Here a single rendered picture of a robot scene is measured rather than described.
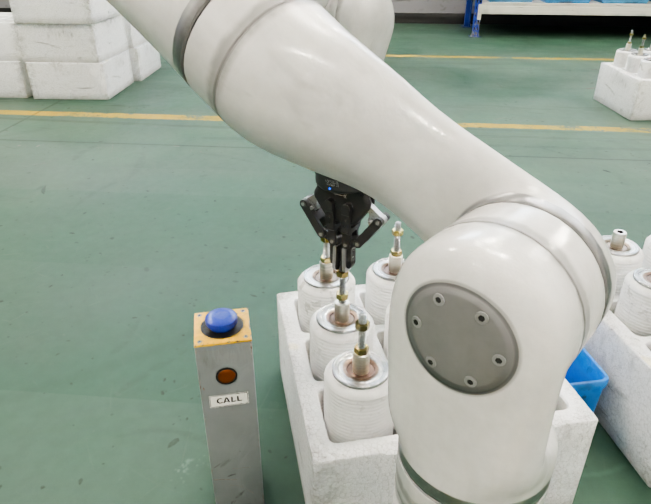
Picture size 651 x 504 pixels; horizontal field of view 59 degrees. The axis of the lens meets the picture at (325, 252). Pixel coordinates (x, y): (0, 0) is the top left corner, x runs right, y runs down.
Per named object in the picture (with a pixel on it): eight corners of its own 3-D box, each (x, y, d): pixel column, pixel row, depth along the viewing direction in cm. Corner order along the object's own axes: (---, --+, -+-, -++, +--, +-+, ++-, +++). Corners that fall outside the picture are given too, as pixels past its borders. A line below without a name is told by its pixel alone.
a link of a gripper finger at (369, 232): (377, 217, 73) (348, 239, 77) (386, 228, 73) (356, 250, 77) (386, 209, 75) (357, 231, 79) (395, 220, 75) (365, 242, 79)
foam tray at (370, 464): (572, 507, 86) (600, 419, 78) (314, 553, 80) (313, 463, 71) (467, 346, 120) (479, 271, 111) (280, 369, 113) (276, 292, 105)
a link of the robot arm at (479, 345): (574, 294, 22) (506, 568, 30) (643, 213, 28) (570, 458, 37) (376, 225, 27) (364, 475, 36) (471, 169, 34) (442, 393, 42)
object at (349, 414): (382, 438, 89) (389, 344, 80) (396, 490, 81) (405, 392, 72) (320, 443, 88) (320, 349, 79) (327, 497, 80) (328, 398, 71)
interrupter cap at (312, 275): (358, 278, 96) (358, 275, 95) (325, 296, 91) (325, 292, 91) (327, 262, 101) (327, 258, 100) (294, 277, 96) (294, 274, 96)
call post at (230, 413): (265, 508, 86) (252, 342, 71) (217, 516, 85) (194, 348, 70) (260, 470, 92) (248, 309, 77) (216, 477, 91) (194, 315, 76)
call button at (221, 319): (239, 336, 72) (237, 323, 71) (206, 340, 72) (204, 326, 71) (237, 318, 76) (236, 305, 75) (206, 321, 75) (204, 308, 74)
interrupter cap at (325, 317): (377, 319, 86) (378, 315, 85) (343, 342, 81) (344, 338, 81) (339, 299, 90) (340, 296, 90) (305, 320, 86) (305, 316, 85)
